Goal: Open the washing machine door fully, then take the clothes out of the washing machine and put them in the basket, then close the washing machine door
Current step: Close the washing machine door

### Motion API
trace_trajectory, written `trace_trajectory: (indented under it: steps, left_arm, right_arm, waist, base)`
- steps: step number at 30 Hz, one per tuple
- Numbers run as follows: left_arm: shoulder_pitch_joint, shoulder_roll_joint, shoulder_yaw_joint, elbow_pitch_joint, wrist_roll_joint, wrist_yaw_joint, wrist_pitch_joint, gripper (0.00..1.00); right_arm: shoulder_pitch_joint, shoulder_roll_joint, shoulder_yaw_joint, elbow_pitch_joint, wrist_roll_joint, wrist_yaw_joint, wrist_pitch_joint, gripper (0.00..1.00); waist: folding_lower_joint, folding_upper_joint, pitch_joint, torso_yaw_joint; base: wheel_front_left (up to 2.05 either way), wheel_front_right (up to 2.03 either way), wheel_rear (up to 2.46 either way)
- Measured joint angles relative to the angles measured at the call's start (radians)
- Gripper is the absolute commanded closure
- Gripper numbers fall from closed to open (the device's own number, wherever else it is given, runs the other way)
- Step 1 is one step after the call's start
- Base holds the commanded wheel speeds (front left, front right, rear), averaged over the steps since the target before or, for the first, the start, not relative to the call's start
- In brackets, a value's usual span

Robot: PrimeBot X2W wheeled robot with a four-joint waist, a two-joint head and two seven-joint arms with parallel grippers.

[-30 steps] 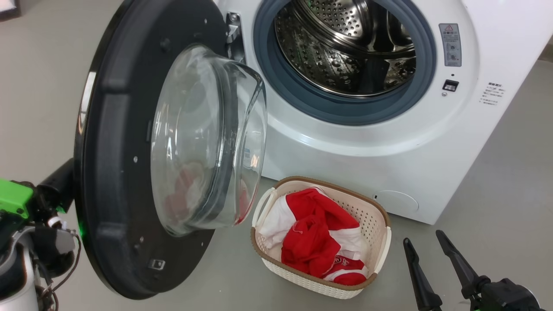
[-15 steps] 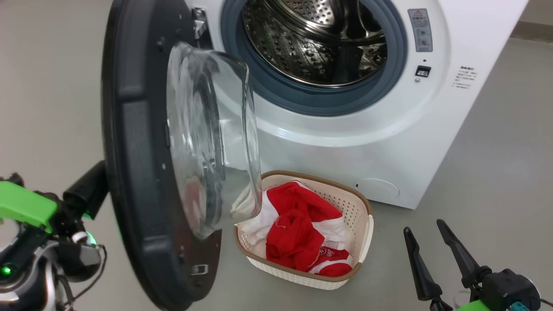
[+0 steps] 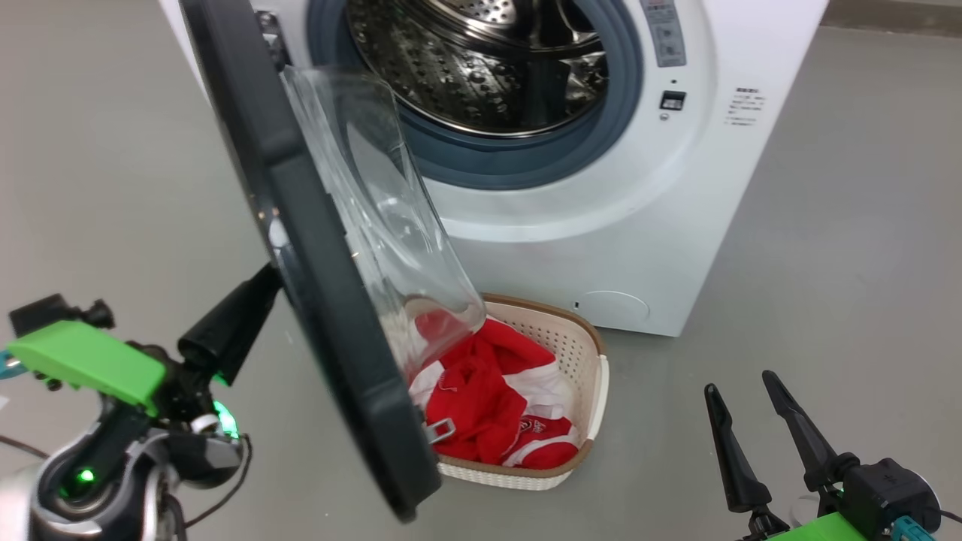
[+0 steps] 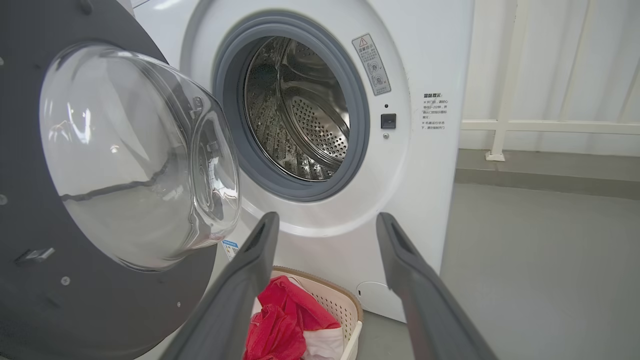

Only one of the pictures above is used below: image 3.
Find dark grey glass washer door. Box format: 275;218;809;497
178;0;489;524

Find cream perforated laundry basket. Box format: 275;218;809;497
404;292;610;492

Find black left camera cable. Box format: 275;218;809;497
0;434;50;461

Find teal right camera connector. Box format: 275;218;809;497
892;516;937;541

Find round filter cover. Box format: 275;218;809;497
582;290;652;332

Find red shorts with white band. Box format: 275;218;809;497
412;311;561;463

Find white front-load washing machine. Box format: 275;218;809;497
158;0;830;338

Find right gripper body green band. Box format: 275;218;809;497
740;484;873;541

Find red jersey with white logo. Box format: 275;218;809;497
500;412;583;471

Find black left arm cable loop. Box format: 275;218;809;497
183;434;254;531

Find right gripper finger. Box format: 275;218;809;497
761;369;861;494
703;382;773;516

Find grey warning sticker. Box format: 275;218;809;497
640;0;688;69

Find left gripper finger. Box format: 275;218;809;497
177;262;286;386

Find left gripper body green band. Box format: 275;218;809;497
5;320;250;452

